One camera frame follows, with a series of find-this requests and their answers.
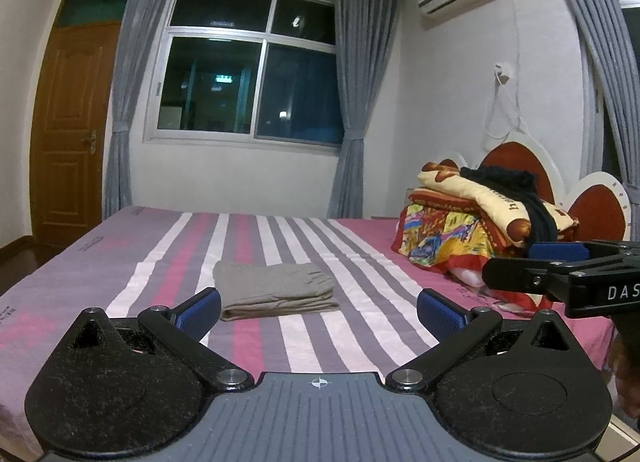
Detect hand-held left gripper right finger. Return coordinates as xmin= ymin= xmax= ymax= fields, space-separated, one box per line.
xmin=386 ymin=289 xmax=573 ymax=393

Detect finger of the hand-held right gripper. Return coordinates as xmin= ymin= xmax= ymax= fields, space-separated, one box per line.
xmin=482 ymin=257 xmax=571 ymax=302
xmin=527 ymin=239 xmax=640 ymax=264

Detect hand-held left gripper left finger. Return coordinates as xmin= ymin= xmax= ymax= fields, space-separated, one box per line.
xmin=65 ymin=287 xmax=256 ymax=393

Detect grey pants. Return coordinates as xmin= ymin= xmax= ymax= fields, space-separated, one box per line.
xmin=213 ymin=261 xmax=341 ymax=322

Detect person's right forearm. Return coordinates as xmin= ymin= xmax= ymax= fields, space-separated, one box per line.
xmin=612 ymin=332 xmax=640 ymax=420

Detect red and white headboard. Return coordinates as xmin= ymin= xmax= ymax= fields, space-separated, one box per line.
xmin=440 ymin=139 xmax=634 ymax=254

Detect colourful patchwork quilt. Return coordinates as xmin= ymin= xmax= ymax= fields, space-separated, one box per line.
xmin=390 ymin=201 xmax=557 ymax=315

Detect black garment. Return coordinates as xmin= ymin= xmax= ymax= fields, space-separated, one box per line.
xmin=459 ymin=165 xmax=559 ymax=244

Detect striped pink bed sheet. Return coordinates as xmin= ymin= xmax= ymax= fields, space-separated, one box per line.
xmin=0 ymin=206 xmax=617 ymax=462

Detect grey curtain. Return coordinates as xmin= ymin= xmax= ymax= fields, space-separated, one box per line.
xmin=102 ymin=0 xmax=189 ymax=221
xmin=537 ymin=0 xmax=640 ymax=184
xmin=327 ymin=0 xmax=408 ymax=219

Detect brown wooden door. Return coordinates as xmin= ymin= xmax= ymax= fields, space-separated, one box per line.
xmin=30 ymin=0 xmax=132 ymax=249

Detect sliding glass window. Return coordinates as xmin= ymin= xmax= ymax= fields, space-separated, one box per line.
xmin=144 ymin=0 xmax=347 ymax=146

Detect white cable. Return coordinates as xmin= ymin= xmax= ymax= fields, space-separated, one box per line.
xmin=481 ymin=76 xmax=532 ymax=141

